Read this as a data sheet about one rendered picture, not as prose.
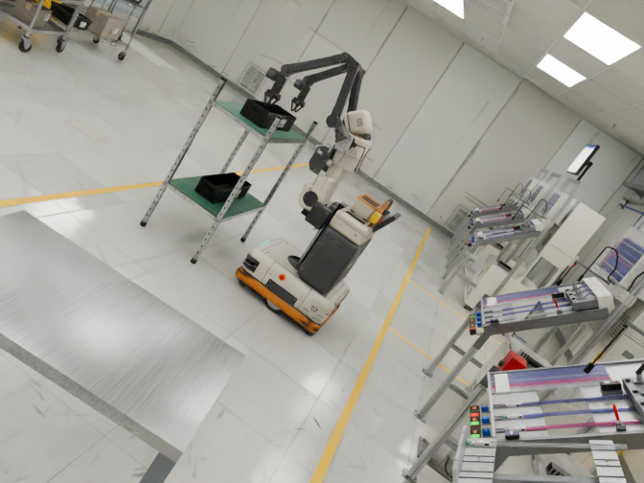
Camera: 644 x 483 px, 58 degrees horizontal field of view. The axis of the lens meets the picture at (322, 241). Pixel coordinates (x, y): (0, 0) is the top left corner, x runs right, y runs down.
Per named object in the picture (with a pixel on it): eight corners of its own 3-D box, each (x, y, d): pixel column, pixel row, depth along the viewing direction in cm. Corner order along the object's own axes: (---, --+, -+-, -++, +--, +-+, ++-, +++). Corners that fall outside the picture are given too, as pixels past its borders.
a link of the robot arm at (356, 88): (359, 66, 381) (369, 65, 389) (343, 61, 388) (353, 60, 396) (348, 132, 401) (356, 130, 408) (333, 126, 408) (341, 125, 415)
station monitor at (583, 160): (572, 175, 640) (597, 144, 629) (563, 173, 696) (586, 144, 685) (583, 183, 639) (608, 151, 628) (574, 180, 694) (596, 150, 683)
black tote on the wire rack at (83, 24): (66, 26, 657) (71, 14, 653) (46, 11, 660) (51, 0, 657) (88, 32, 695) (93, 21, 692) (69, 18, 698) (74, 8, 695)
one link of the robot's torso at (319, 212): (325, 231, 405) (345, 202, 399) (314, 237, 378) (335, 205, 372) (294, 209, 409) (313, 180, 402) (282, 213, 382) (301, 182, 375)
